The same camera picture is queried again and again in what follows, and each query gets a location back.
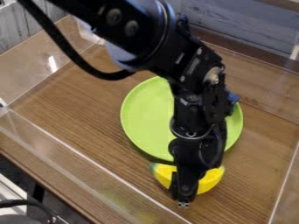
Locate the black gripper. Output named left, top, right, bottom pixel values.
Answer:
left=170, top=66, right=230, bottom=174

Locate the yellow toy banana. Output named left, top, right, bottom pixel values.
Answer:
left=150, top=163, right=226, bottom=194

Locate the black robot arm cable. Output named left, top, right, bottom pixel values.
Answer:
left=15, top=0, right=137, bottom=81

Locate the blue plastic block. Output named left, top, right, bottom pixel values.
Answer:
left=227, top=92, right=241, bottom=116

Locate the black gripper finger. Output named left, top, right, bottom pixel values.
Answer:
left=169, top=171, right=207, bottom=208

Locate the green round plate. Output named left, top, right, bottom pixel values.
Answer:
left=119, top=76, right=245, bottom=163

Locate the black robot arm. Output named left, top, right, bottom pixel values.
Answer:
left=49, top=0, right=238, bottom=206

